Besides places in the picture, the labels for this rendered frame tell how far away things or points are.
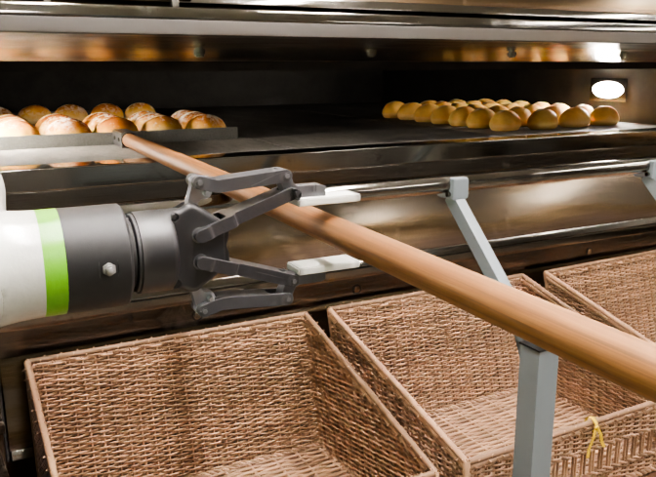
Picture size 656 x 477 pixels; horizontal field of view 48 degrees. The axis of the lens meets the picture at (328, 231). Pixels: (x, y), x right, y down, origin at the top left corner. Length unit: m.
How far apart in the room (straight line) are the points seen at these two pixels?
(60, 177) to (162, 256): 0.72
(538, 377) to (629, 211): 1.06
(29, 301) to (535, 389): 0.74
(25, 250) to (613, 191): 1.69
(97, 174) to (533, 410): 0.83
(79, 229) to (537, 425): 0.76
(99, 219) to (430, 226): 1.13
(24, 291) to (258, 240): 0.89
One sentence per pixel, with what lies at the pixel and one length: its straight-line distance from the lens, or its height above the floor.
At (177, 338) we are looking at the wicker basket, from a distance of 1.44.
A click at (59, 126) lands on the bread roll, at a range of 1.69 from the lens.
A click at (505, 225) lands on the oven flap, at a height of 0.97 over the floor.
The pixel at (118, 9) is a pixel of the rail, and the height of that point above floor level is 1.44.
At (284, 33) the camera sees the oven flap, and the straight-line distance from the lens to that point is 1.30.
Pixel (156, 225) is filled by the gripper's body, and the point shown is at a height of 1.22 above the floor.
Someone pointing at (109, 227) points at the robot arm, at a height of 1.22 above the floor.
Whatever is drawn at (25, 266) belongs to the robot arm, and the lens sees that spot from 0.63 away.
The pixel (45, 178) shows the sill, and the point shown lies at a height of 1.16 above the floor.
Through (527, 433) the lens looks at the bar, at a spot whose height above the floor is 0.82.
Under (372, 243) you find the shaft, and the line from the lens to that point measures 0.66.
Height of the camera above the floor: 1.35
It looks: 13 degrees down
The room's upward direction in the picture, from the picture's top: straight up
